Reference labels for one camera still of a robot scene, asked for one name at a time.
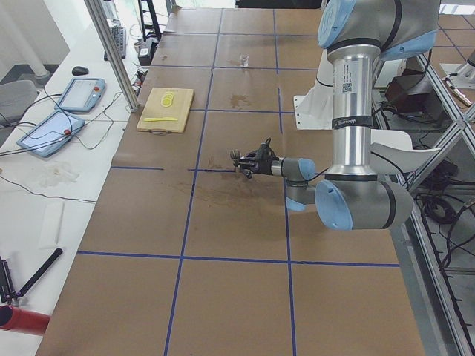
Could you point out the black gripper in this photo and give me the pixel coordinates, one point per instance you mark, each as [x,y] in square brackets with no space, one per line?
[265,167]

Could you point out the steel double jigger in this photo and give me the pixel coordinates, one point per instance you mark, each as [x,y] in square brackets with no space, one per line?
[235,157]

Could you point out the clear glass beaker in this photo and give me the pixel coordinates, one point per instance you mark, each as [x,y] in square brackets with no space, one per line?
[244,60]

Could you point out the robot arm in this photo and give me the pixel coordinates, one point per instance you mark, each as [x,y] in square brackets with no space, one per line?
[351,193]

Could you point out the bamboo cutting board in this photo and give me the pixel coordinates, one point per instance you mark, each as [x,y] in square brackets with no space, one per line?
[180,108]

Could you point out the yellow plastic knife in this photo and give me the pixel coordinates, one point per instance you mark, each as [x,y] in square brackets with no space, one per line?
[161,119]

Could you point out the white chair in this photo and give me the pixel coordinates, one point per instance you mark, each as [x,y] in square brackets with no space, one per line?
[397,147]

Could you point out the black box on desk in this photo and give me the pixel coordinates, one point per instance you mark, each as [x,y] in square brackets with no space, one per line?
[146,50]

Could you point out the teach pendant far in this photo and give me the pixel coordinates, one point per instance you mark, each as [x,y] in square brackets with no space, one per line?
[81,95]

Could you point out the teach pendant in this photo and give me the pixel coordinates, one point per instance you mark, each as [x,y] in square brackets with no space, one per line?
[51,134]
[81,95]

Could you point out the black keyboard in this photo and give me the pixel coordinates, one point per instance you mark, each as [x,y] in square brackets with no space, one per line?
[119,36]

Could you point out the crumpled plastic wrap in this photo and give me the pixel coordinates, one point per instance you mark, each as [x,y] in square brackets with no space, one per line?
[55,173]

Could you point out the black computer mouse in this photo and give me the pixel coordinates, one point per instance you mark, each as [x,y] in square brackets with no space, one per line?
[79,71]

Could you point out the teach pendant near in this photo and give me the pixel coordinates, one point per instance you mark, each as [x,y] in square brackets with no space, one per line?
[51,134]

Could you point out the white foam strip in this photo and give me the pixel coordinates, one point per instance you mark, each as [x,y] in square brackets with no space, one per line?
[51,226]

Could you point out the black rod tool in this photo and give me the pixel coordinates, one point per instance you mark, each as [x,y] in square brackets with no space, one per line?
[39,273]

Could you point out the red cylinder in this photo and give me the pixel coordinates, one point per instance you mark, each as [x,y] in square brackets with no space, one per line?
[24,321]

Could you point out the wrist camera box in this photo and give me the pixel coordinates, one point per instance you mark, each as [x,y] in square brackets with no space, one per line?
[265,151]

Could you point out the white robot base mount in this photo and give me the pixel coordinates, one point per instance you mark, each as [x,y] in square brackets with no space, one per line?
[314,111]

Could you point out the aluminium frame post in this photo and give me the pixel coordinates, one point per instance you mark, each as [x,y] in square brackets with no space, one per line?
[99,20]

